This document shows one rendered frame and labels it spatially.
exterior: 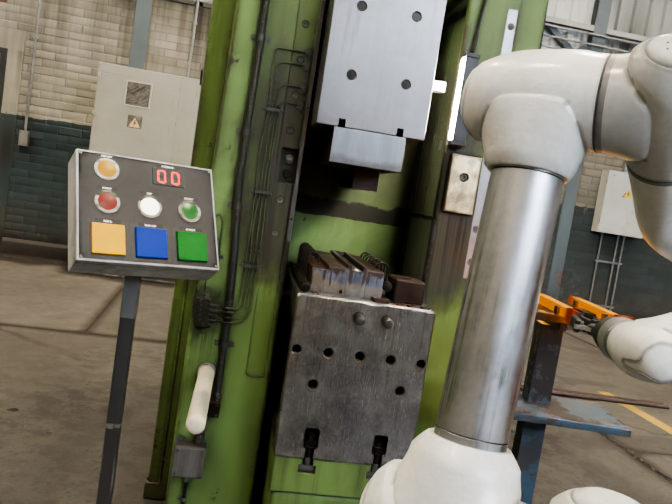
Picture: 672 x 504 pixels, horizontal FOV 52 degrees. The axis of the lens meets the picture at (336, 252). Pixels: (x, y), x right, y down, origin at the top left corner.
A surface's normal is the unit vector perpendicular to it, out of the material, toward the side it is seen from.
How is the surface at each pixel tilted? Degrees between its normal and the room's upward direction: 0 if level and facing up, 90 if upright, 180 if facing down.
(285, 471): 90
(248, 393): 90
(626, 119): 124
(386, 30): 90
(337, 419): 90
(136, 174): 60
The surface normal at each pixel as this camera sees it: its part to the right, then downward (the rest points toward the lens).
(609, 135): -0.37, 0.70
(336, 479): 0.12, 0.11
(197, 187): 0.53, -0.36
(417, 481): -0.65, -0.34
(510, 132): -0.62, -0.07
